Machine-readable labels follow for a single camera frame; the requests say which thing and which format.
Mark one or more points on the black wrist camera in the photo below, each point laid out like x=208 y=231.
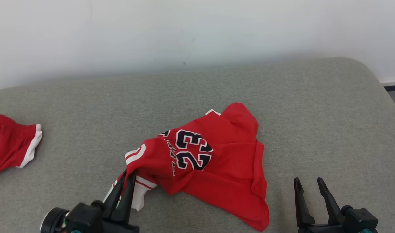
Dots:
x=84 y=218
x=360 y=218

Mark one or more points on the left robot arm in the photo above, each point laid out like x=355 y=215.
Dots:
x=53 y=221

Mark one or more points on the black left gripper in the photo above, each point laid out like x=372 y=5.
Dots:
x=120 y=228

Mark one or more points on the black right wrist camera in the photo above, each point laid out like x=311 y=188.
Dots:
x=360 y=218

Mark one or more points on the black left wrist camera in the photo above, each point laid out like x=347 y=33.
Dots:
x=84 y=218

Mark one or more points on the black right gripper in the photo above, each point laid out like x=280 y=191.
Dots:
x=323 y=229

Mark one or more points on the red basketball shorts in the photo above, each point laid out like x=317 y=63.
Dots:
x=6 y=142

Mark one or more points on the red basketball jersey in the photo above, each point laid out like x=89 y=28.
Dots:
x=223 y=168

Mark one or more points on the white baseboard strip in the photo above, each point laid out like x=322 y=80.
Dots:
x=393 y=82

